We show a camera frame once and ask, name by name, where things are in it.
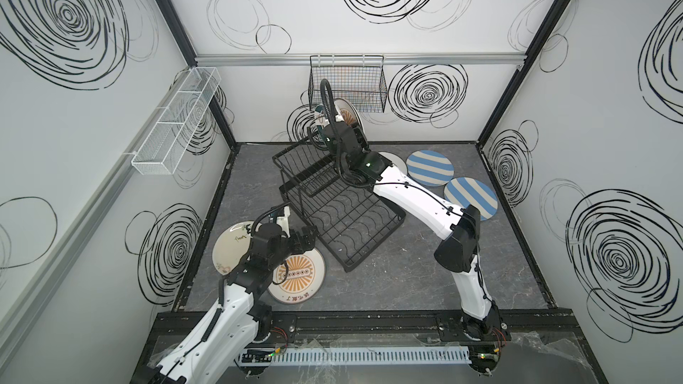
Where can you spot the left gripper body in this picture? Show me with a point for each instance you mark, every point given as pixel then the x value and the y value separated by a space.
pixel 293 243

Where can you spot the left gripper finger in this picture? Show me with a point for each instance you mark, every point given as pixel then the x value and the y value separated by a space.
pixel 309 232
pixel 306 247

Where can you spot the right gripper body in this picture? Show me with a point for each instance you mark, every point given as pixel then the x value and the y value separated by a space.
pixel 333 142

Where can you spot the white plate red characters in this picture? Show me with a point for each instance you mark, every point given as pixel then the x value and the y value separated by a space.
pixel 358 128

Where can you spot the orange sunburst plate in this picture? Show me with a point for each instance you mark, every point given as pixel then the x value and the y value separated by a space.
pixel 348 115
pixel 299 279

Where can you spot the blue striped plate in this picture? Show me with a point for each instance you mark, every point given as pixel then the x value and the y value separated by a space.
pixel 430 168
pixel 467 191

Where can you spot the white plate green red rim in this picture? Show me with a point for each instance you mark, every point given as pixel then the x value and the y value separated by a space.
pixel 319 112

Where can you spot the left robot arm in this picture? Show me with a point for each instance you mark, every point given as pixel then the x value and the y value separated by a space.
pixel 238 317

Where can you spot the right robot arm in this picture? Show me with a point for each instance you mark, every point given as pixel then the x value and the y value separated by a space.
pixel 458 227

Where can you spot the white plate black flower outline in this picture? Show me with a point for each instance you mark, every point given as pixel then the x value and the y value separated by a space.
pixel 396 161

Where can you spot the cream floral plate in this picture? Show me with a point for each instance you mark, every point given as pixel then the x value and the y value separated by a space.
pixel 231 246

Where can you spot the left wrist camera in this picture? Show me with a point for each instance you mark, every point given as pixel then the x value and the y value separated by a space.
pixel 282 219

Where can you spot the black wire dish rack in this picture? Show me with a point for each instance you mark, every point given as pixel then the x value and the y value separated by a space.
pixel 352 223

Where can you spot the black wire wall basket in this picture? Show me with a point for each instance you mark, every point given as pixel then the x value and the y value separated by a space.
pixel 358 79

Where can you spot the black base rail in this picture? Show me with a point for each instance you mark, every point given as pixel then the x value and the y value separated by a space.
pixel 445 323

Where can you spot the white mesh wall shelf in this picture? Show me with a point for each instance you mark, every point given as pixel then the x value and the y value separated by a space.
pixel 169 139

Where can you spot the grey slotted cable duct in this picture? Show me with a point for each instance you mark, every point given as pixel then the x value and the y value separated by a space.
pixel 378 356

